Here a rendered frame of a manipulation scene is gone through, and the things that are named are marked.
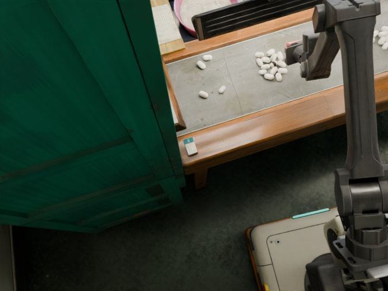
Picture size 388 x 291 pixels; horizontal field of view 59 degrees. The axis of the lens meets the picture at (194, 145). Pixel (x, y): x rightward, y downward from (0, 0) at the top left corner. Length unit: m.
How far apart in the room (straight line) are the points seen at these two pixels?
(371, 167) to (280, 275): 1.05
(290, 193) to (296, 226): 0.34
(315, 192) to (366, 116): 1.38
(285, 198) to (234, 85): 0.89
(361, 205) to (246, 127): 0.62
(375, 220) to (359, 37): 0.35
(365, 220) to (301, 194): 1.30
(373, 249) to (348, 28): 0.43
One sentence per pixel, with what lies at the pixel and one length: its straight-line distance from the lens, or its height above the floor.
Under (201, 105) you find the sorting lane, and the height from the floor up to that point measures 0.74.
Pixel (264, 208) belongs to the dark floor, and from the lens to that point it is 2.00.
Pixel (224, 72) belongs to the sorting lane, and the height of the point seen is 0.74.
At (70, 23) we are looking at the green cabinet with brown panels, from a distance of 0.36.
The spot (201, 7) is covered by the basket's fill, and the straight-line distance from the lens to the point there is 1.55.
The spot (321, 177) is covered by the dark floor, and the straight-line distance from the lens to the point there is 2.11.
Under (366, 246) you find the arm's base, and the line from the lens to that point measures 0.80.
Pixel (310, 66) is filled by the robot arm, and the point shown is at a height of 1.04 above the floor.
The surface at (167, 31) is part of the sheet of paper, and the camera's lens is 1.43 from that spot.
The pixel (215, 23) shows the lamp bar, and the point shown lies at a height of 1.08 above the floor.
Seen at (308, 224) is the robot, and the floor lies 0.28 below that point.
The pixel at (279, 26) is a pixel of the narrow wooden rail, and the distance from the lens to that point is 1.49.
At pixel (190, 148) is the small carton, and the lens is 1.21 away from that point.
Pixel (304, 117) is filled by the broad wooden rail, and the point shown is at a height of 0.76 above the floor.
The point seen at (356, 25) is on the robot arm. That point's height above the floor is 1.41.
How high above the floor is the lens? 1.95
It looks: 74 degrees down
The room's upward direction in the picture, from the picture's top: 2 degrees counter-clockwise
